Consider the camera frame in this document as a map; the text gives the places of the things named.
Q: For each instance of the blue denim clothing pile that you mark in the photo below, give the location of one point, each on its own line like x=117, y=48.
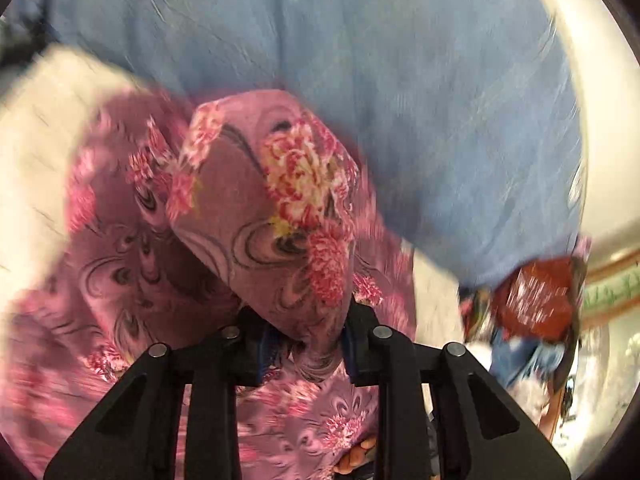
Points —
x=516, y=358

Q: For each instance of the blue plaid quilt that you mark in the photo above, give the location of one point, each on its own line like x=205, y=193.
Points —
x=465, y=108

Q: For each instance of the cream leaf-print bed sheet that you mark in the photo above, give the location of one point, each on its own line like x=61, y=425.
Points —
x=43, y=115

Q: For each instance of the dark red plastic bag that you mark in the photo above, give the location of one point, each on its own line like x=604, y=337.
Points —
x=536, y=301

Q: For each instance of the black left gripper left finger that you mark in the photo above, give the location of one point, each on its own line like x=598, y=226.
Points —
x=132, y=433

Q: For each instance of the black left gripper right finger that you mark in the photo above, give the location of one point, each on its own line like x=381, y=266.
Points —
x=440, y=413

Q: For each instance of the purple floral cloth garment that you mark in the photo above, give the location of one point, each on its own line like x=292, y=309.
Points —
x=179, y=216

